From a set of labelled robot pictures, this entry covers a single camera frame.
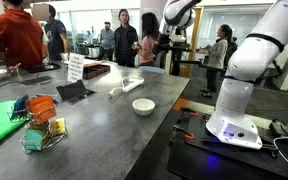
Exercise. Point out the person in navy shirt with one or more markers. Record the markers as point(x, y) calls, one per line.
point(56, 33)

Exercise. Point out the orange sponge block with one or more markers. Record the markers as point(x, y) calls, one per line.
point(42, 108)

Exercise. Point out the blue sponge block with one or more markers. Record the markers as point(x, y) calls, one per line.
point(20, 108)

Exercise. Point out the orange black clamp front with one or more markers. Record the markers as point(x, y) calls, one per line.
point(187, 134)

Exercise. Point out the teal sponge block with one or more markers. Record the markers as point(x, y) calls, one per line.
point(34, 139)

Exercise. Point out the black phone on table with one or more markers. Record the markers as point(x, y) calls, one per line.
point(43, 67)

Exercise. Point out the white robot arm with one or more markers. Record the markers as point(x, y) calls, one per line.
point(260, 47)

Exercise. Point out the yellow sponge block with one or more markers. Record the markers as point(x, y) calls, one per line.
point(58, 127)

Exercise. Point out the orange black clamp rear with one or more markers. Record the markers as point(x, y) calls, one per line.
point(191, 112)

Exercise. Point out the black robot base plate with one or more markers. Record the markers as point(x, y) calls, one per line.
point(206, 158)

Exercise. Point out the person in red hoodie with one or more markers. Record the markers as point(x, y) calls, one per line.
point(21, 37)

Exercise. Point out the person in grey shirt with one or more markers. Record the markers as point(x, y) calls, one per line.
point(107, 42)

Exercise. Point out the white ceramic bowl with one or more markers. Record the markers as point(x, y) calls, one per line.
point(143, 107)

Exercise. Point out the orange black clamp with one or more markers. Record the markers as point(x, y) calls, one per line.
point(187, 134)
point(191, 112)

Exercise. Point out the white paper sign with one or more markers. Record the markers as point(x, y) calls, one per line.
point(75, 67)

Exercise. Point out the wire rack holder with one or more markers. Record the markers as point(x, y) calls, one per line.
point(42, 130)

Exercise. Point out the brown wooden tray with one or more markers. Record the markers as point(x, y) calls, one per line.
point(93, 71)

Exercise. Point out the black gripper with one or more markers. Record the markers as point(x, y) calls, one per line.
point(163, 43)

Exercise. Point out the person in pink shirt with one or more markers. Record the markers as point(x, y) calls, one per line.
point(150, 32)

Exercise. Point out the person in black jacket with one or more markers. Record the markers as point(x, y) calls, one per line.
point(125, 35)

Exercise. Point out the person in grey cardigan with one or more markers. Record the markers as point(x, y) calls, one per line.
point(217, 53)

